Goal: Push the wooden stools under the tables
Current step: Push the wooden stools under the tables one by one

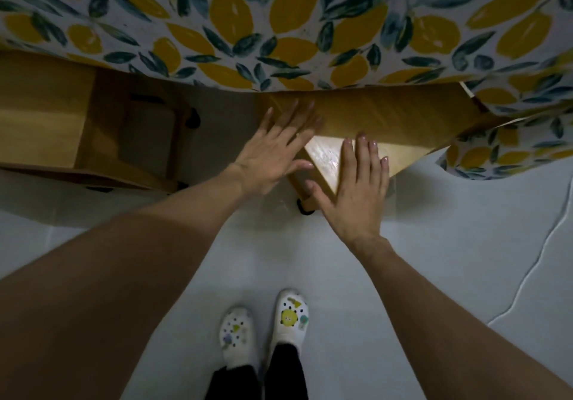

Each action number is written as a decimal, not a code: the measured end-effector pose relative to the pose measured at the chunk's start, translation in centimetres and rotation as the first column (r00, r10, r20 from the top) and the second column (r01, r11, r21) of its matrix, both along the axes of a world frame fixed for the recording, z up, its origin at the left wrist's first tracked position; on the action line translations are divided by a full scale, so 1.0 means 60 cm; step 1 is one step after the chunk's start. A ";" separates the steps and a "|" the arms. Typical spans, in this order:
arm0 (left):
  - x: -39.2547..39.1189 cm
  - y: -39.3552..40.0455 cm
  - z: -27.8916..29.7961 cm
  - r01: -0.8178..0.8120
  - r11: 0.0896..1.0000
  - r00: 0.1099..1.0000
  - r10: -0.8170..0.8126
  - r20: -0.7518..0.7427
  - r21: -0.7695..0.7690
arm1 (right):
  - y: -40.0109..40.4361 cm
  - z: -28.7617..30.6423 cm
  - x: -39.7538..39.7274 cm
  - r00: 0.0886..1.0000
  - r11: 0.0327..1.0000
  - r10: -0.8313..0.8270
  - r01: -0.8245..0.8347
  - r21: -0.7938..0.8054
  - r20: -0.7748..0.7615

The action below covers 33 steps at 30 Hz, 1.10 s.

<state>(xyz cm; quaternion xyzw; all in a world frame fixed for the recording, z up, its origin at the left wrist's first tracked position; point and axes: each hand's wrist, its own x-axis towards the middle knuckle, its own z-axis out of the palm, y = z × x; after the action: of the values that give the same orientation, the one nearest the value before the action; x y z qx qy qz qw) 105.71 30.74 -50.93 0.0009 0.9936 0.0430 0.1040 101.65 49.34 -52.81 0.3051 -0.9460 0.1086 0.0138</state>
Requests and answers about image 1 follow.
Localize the person's left white clog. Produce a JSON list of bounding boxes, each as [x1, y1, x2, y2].
[[218, 307, 260, 371]]

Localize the wooden table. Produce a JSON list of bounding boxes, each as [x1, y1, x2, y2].
[[0, 0, 573, 181]]

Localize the light wooden stool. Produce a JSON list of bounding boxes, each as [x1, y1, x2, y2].
[[0, 50, 201, 195], [257, 83, 486, 216]]

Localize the person's white clog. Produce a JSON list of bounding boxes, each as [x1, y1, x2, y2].
[[218, 307, 260, 371], [267, 288, 310, 360]]

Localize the person's left forearm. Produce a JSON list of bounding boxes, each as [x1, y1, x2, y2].
[[0, 170, 251, 400]]

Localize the person's black trousers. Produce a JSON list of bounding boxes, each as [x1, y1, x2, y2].
[[204, 343, 310, 400]]

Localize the person's right hand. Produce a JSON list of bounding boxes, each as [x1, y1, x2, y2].
[[305, 132, 392, 251]]

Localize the person's left hand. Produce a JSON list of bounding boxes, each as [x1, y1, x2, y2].
[[225, 99, 324, 198]]

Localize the lemon print tablecloth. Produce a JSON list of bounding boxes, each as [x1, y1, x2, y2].
[[0, 0, 573, 181]]

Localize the person's right white clog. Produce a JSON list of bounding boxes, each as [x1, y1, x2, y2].
[[267, 288, 310, 360]]

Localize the person's right forearm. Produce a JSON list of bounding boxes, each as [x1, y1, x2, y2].
[[351, 235, 573, 400]]

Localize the white cable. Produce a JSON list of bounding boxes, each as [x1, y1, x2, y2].
[[486, 187, 573, 327]]

